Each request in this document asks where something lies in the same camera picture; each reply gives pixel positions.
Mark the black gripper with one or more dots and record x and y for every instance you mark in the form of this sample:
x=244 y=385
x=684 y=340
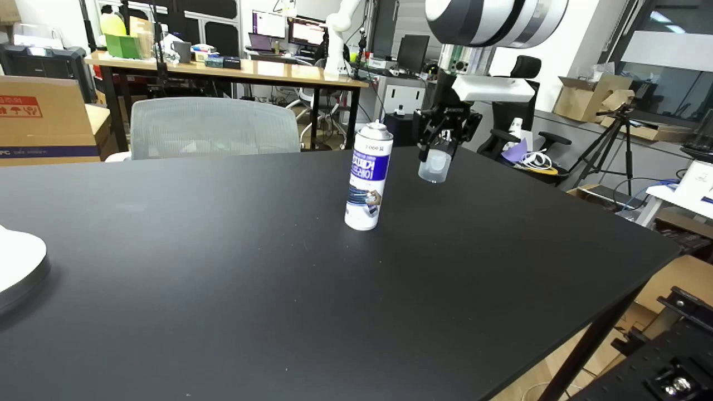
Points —
x=449 y=102

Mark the translucent white spray lid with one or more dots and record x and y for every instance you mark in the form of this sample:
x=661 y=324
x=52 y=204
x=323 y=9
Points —
x=435 y=167

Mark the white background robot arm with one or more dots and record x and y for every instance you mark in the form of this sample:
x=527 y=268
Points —
x=343 y=34

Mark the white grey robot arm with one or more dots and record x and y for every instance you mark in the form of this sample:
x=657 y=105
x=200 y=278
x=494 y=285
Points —
x=492 y=21

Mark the white blue spray can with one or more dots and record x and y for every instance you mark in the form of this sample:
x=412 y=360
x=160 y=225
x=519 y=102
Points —
x=367 y=180

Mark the grey file cabinet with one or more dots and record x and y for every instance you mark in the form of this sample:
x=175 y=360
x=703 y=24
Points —
x=404 y=95

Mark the small white bottle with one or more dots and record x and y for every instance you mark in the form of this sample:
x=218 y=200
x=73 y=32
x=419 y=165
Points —
x=518 y=133

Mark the black office chair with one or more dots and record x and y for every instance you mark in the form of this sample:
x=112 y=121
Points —
x=527 y=68

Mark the open cardboard box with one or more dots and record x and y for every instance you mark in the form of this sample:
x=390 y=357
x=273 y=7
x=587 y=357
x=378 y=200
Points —
x=591 y=97

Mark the computer monitor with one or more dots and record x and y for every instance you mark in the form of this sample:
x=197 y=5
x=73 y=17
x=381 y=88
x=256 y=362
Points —
x=285 y=34

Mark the wooden desk black legs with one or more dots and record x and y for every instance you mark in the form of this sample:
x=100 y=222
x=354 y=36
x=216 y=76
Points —
x=245 y=72

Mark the grey mesh office chair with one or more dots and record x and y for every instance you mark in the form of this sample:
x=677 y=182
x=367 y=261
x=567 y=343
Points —
x=211 y=127

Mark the white side table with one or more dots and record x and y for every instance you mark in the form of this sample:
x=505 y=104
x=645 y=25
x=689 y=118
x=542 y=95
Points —
x=683 y=190

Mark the black table leg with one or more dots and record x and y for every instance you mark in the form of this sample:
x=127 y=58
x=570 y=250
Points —
x=587 y=347

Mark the green storage box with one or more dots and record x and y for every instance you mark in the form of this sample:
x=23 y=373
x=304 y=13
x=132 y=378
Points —
x=123 y=42

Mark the large brown cardboard box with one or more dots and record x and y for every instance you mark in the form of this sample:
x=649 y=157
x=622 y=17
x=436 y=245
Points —
x=44 y=118

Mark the black camera tripod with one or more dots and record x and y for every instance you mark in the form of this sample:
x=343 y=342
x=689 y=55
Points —
x=605 y=148

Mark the black slotted metal frame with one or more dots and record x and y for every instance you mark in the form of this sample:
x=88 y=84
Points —
x=665 y=357

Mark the white round base plate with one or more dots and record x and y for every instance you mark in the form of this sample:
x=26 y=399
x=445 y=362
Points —
x=15 y=263

